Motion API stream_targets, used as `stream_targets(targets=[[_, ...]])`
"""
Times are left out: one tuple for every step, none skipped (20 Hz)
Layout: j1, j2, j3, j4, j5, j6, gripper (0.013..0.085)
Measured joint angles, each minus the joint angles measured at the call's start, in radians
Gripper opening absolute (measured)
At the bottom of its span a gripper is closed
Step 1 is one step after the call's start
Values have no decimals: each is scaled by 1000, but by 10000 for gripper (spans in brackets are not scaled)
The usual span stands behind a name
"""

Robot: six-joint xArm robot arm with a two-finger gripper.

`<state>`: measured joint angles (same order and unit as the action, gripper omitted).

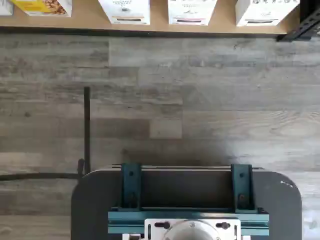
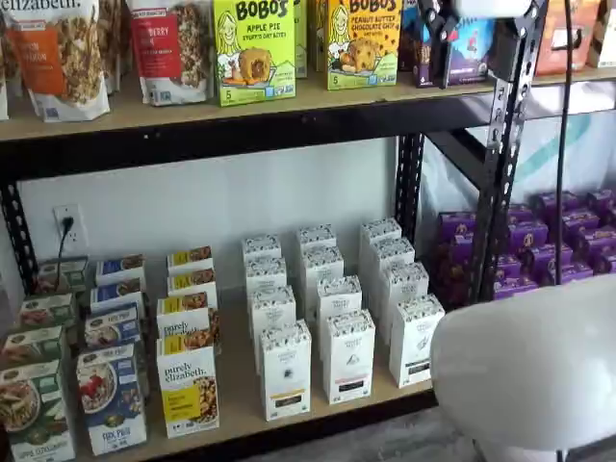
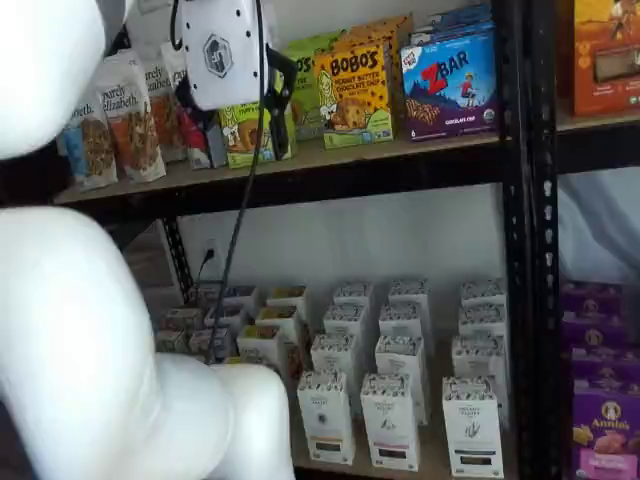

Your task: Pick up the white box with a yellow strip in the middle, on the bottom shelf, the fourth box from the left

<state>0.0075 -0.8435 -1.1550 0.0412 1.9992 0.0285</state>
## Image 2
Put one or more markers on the orange snack bar box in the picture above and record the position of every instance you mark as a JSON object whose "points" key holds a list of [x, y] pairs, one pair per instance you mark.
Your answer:
{"points": [[548, 48]]}

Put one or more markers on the green oatmeal box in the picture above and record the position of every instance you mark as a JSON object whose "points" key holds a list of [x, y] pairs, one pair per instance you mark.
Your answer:
{"points": [[29, 346], [33, 414], [45, 313], [65, 276]]}

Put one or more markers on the white yellow granola box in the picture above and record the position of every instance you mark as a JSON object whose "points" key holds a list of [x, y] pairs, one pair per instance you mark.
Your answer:
{"points": [[185, 385], [190, 257], [192, 281], [180, 322]]}

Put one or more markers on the white tea box pink strip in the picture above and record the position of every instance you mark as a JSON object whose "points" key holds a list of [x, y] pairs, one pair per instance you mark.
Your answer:
{"points": [[349, 356]]}

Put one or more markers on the granola bag red label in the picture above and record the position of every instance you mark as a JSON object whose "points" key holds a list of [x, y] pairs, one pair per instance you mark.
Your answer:
{"points": [[168, 53]]}

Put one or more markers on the white snack box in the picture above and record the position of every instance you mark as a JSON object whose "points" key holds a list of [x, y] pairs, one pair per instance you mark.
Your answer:
{"points": [[607, 38]]}

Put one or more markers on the blue oatmeal box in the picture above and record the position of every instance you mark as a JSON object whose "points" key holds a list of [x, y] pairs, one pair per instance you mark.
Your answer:
{"points": [[113, 327], [110, 399], [120, 267], [118, 291]]}

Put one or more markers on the green Bobo's apple pie box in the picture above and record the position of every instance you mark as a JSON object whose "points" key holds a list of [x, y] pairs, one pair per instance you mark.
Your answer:
{"points": [[255, 53], [301, 38]]}

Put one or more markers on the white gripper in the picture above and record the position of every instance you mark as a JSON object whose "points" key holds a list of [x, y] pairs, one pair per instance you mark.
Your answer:
{"points": [[491, 7]]}

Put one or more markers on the granola bag orange label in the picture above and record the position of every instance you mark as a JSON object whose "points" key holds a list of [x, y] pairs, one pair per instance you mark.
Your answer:
{"points": [[48, 62]]}

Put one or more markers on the yellow Bobo's peanut butter box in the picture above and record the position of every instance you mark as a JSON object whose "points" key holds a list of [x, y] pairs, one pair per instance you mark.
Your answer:
{"points": [[361, 53], [321, 33]]}

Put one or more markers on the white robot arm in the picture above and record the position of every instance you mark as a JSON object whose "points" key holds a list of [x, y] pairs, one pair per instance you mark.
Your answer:
{"points": [[520, 366]]}

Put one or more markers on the white wall outlet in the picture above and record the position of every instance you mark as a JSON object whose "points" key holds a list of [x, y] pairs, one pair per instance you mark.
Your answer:
{"points": [[77, 240]]}

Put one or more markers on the white tea box yellow strip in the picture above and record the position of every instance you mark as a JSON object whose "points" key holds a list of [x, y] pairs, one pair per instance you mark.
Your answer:
{"points": [[286, 370]]}

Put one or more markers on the purple Zbar snack box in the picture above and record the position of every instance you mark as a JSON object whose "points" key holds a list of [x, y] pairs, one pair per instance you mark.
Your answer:
{"points": [[469, 53]]}

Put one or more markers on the white tea box black strip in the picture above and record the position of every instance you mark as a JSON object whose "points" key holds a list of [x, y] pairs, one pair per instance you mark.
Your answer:
{"points": [[416, 341]]}

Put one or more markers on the black metal shelving rack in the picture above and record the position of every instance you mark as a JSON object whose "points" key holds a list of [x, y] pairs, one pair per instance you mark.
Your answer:
{"points": [[192, 139]]}

